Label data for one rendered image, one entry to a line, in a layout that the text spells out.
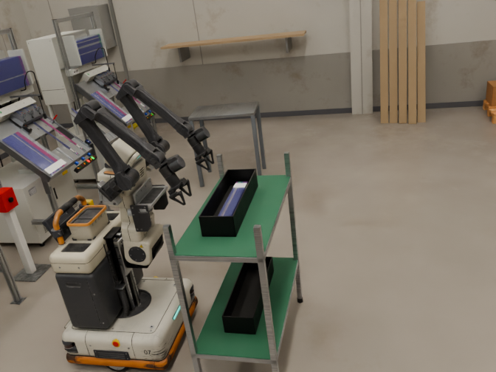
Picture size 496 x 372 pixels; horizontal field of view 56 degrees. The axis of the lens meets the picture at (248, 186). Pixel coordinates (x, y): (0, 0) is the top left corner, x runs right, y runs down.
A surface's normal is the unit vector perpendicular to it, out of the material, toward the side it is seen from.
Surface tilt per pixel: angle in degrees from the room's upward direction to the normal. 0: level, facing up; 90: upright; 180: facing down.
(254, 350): 0
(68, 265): 90
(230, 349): 0
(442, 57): 90
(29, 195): 90
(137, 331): 0
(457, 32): 90
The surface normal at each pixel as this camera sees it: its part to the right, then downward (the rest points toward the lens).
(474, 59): -0.22, 0.43
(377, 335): -0.12, -0.90
